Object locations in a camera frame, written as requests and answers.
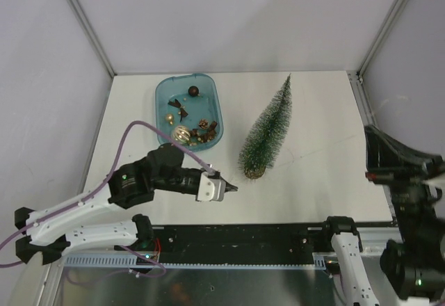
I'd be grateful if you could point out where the small green christmas tree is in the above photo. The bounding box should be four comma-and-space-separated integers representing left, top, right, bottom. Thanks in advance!
238, 75, 292, 180

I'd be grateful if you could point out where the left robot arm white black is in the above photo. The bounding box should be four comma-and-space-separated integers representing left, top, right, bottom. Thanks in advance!
15, 144, 238, 264

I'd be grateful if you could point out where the dark brown bauble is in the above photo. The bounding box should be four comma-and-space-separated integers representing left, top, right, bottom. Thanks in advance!
188, 86, 200, 97

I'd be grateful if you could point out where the blue plastic tray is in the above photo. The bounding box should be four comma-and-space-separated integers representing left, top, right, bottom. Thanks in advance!
155, 74, 224, 152

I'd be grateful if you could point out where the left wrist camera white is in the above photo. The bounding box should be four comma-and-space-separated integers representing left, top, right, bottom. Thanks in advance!
195, 172, 227, 203

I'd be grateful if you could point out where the white gold striped bauble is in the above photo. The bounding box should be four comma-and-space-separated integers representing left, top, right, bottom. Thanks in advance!
171, 125, 191, 145

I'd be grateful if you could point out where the small gold bauble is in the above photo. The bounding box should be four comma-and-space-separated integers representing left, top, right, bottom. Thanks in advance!
165, 113, 175, 124

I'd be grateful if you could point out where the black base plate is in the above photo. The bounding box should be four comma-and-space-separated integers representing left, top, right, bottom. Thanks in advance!
114, 223, 364, 253

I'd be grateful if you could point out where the left aluminium frame post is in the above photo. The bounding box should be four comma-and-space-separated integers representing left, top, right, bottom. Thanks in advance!
66, 0, 116, 79

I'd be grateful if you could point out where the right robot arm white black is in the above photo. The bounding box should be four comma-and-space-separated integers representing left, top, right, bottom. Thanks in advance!
321, 124, 444, 305

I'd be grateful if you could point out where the grey cable duct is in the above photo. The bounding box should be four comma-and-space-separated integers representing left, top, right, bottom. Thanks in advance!
61, 252, 330, 271

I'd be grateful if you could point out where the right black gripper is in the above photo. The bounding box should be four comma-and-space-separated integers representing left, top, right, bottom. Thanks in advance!
364, 120, 445, 243

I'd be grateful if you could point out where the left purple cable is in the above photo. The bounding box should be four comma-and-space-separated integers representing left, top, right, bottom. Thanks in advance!
0, 120, 218, 286

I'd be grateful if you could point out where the aluminium frame post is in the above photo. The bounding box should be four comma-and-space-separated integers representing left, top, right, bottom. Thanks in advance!
356, 0, 409, 82
66, 0, 116, 79

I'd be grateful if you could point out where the right aluminium frame post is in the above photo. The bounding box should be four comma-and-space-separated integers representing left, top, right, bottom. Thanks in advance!
356, 0, 409, 82

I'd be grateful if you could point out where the pine cone ornament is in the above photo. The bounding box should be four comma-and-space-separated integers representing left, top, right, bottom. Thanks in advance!
198, 119, 209, 129

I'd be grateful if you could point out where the brown ribbon pile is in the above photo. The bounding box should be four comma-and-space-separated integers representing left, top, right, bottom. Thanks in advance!
191, 121, 218, 143

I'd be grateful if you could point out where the brown ribbon bow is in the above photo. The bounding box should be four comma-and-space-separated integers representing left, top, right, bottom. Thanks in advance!
168, 99, 188, 118

